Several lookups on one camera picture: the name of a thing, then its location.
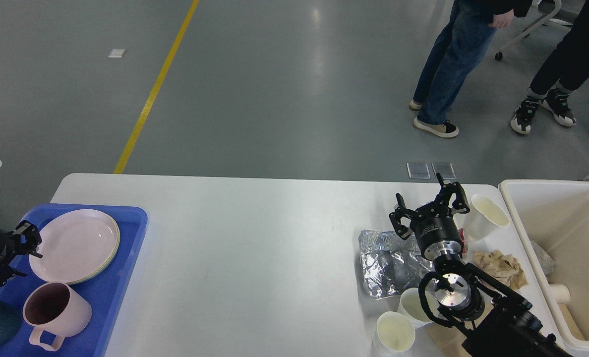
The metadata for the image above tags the left metal floor plate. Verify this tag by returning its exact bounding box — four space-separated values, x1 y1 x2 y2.
407 162 431 180

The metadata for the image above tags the white paper cup front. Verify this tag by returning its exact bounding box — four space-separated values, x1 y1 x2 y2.
372 311 415 357

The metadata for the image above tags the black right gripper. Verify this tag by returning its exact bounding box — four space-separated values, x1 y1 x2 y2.
388 173 471 260

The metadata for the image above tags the yellow-green plate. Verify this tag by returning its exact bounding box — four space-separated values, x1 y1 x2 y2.
67 225 120 285

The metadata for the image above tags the white paper cup behind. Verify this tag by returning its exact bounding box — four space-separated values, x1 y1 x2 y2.
397 288 433 329

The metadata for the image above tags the person in black trousers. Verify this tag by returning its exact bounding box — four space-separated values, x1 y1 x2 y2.
510 0 589 135

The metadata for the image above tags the cream plastic bin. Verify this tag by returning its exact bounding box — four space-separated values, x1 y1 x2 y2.
499 180 589 351

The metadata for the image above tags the paper cup in bin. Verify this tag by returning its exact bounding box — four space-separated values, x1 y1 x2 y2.
549 283 572 305

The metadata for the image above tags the right metal floor plate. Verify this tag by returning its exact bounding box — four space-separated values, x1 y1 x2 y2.
431 163 457 180

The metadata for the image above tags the crumpled aluminium foil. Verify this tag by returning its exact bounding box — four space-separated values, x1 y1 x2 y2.
358 229 433 300

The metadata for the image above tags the person in blue jeans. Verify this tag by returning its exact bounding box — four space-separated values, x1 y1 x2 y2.
409 0 532 139

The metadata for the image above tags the crumpled brown paper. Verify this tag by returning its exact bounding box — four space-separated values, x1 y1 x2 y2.
472 249 529 290

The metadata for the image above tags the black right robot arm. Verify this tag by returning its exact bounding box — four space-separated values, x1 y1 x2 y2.
388 173 568 357

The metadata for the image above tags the pink plate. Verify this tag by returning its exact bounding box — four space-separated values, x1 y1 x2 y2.
29 209 118 284

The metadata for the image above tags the white office chair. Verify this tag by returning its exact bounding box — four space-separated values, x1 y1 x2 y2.
494 0 583 61

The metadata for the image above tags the small red object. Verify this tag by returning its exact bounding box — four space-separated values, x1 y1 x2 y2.
459 228 468 254

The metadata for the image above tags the metal floor plate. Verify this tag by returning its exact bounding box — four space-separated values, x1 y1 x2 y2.
431 163 457 180
407 162 431 180

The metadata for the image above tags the clear plastic wrap in bin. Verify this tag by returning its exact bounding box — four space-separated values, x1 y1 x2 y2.
530 241 556 276

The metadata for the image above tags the brown paper sheet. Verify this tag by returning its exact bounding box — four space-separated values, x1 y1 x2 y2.
424 323 471 357

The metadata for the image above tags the blue plastic tray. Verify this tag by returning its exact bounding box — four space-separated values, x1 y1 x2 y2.
0 203 149 357

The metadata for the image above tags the pink mug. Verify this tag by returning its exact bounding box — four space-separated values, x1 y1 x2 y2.
22 282 93 351

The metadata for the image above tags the white floor label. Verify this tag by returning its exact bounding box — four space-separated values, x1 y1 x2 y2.
107 48 126 59

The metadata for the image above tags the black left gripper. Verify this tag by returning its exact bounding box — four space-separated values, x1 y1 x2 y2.
0 221 43 287

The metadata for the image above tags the tipped white paper cup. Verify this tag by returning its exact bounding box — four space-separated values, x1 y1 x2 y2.
462 194 511 242

